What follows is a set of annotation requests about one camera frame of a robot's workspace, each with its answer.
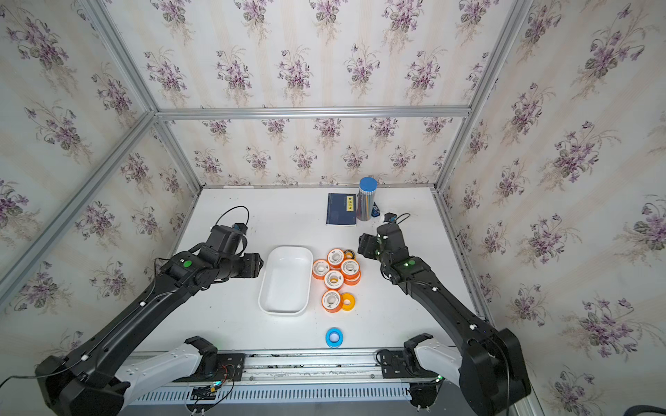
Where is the dark blue booklet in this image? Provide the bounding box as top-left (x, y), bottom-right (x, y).
top-left (325, 193), bottom-right (357, 226)

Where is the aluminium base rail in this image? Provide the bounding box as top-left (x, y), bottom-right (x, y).
top-left (119, 342), bottom-right (527, 416)

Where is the orange sealing tape roll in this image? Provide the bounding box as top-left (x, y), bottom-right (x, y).
top-left (324, 270), bottom-right (344, 291)
top-left (326, 248), bottom-right (345, 270)
top-left (344, 272), bottom-right (362, 286)
top-left (321, 289), bottom-right (343, 313)
top-left (311, 259), bottom-right (331, 280)
top-left (340, 258), bottom-right (361, 282)

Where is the white plastic storage box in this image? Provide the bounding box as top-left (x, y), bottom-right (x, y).
top-left (258, 245), bottom-right (314, 317)

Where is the silver cylinder blue lid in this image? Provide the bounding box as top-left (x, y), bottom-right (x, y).
top-left (357, 177), bottom-right (378, 221)

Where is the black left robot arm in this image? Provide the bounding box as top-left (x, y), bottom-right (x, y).
top-left (35, 223), bottom-right (264, 415)

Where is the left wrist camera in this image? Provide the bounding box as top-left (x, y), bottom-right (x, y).
top-left (232, 223), bottom-right (248, 235)

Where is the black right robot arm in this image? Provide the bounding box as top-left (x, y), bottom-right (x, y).
top-left (357, 222), bottom-right (532, 415)

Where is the blue sealing tape roll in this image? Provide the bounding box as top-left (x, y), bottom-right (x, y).
top-left (325, 328), bottom-right (343, 348)

